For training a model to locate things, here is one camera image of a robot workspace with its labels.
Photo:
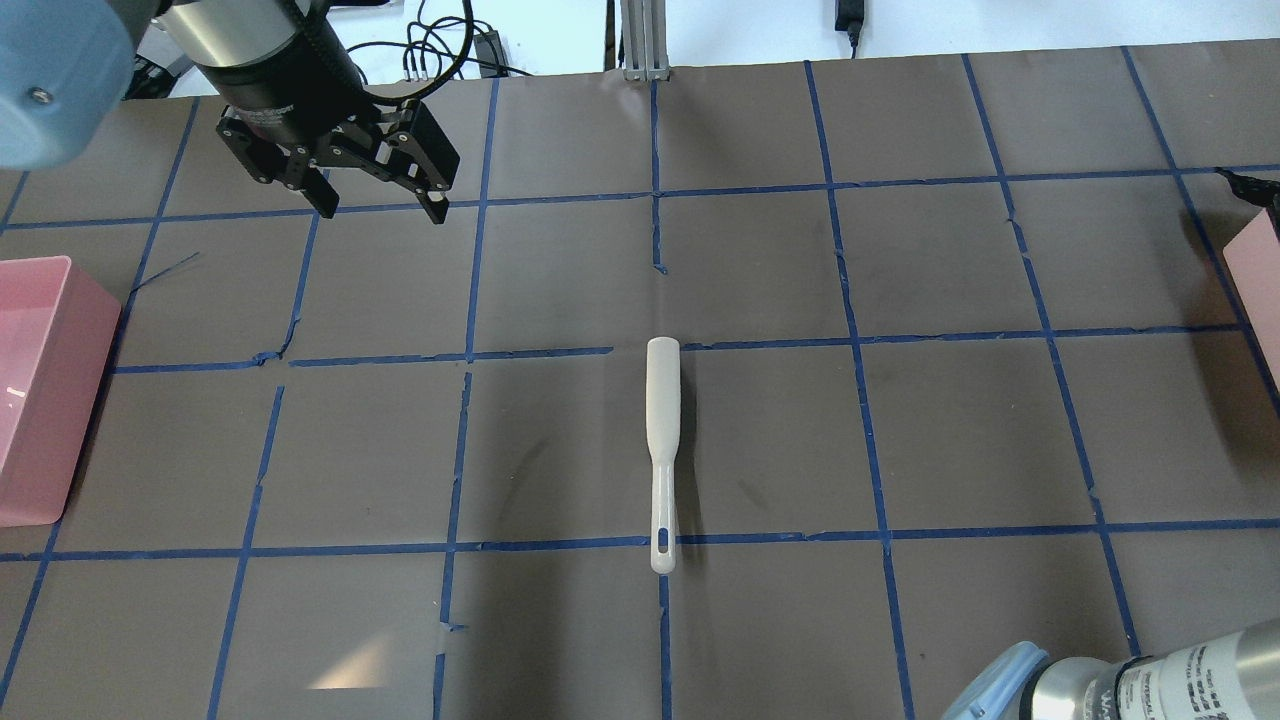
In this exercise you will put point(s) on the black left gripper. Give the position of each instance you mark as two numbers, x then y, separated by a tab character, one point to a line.
283	92

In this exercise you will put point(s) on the white hand brush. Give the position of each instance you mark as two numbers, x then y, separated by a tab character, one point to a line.
663	431

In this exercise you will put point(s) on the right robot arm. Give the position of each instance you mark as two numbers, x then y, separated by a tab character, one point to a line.
1235	676

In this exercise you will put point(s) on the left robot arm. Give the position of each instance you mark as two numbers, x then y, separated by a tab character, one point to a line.
67	64

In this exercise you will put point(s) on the pink plastic bin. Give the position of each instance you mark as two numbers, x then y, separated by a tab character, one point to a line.
57	327

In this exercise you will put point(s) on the black bag lined bin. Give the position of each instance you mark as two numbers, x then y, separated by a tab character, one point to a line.
1253	261

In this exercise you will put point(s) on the black power adapter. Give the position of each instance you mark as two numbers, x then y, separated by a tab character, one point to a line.
850	18

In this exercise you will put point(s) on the aluminium frame post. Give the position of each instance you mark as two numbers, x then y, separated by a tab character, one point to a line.
644	41

